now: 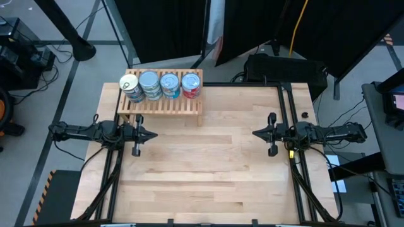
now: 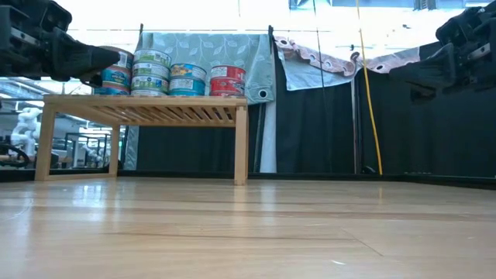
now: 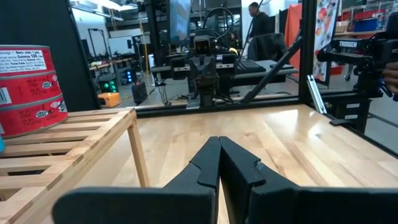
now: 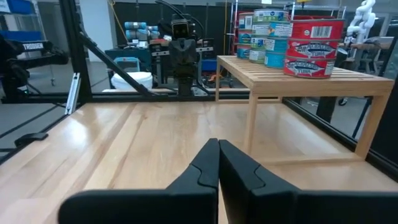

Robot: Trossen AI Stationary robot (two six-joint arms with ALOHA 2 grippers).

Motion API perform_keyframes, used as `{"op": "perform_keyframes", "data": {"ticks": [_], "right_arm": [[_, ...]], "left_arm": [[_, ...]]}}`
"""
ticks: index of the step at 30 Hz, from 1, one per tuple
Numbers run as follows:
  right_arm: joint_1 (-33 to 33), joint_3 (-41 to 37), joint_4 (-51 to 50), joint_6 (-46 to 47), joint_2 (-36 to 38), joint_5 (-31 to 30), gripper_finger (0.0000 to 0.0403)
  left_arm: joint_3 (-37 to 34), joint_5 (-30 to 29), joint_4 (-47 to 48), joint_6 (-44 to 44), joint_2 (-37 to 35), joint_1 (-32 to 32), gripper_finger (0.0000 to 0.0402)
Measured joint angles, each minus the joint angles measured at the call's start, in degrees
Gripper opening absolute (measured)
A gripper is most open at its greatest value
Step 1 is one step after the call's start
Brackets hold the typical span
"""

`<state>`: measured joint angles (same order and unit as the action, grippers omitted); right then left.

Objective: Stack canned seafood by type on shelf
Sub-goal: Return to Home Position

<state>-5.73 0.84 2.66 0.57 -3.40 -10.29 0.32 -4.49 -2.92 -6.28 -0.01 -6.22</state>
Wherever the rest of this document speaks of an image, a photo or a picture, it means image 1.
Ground black keyboard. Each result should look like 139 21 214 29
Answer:
387 178 404 219

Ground orange black device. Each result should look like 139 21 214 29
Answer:
0 86 26 153

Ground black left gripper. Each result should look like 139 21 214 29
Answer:
122 113 158 158

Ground black ribbed equipment box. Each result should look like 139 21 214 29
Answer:
243 52 329 101

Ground wooden slatted shelf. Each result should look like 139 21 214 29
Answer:
117 68 204 127

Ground white fabric panel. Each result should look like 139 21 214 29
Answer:
206 0 227 61

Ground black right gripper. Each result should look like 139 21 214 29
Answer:
252 112 296 158

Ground black desk crossbar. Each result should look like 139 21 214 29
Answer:
328 151 391 182

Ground black stand pole round base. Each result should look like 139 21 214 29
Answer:
33 0 97 62

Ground black platform hazard stripes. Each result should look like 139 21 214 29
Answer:
30 169 82 226

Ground black monitor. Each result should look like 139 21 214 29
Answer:
376 67 404 131

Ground grey side desk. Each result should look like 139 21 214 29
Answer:
361 81 404 177

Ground yellow cable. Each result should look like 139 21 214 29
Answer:
288 0 310 58

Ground black equipment cart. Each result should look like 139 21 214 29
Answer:
0 17 57 91

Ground pink blue label tuna can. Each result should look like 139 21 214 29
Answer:
119 73 142 95
123 88 145 100
126 93 146 104

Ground black curtain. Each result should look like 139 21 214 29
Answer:
215 0 404 79
114 0 211 64

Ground grey metal truss pole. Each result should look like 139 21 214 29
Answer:
100 0 140 69

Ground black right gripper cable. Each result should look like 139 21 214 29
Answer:
283 138 306 165

